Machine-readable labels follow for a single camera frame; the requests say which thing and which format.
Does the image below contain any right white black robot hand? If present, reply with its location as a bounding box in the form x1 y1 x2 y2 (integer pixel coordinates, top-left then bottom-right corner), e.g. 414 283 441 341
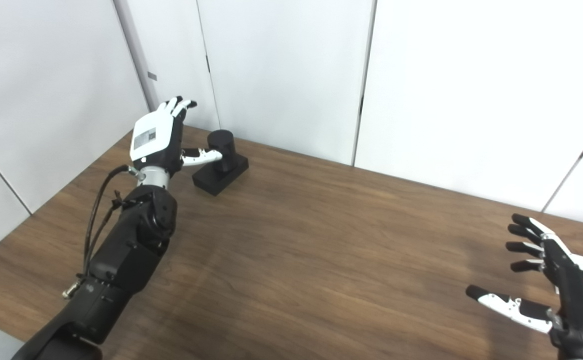
465 213 583 360

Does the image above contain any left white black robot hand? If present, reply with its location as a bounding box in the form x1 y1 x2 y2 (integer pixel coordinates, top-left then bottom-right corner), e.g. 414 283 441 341
129 96 224 177

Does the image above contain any black peg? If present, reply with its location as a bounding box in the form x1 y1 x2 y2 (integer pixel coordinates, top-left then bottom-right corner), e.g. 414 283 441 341
192 129 250 197

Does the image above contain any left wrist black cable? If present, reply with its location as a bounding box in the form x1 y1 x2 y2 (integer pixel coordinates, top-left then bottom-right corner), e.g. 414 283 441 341
61 165 145 300

